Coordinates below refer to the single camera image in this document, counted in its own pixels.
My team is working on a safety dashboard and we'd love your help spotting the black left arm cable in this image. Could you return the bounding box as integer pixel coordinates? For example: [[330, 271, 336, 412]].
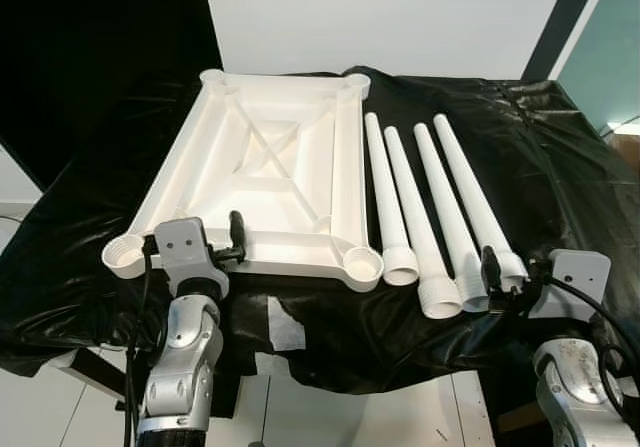
[[122, 233, 161, 447]]

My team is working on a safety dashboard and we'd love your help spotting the black wall pillar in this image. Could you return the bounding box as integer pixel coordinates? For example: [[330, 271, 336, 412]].
[[520, 0, 606, 83]]

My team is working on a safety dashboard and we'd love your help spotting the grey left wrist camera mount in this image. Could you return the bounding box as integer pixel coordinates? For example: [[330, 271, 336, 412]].
[[153, 217, 230, 296]]

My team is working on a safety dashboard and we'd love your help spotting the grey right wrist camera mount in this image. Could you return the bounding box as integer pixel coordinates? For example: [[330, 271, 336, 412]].
[[528, 250, 611, 321]]

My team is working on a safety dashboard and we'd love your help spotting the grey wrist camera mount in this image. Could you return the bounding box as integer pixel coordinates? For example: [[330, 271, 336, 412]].
[[528, 250, 611, 321], [153, 217, 230, 296]]

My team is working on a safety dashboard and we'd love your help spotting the black plastic cover sheet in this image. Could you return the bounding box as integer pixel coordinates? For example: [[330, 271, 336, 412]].
[[0, 65, 640, 396]]

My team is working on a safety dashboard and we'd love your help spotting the teal glass panel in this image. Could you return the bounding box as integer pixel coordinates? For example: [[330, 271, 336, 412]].
[[555, 0, 640, 133]]

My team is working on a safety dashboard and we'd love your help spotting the black door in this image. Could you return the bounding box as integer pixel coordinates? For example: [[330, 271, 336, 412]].
[[0, 0, 223, 193]]

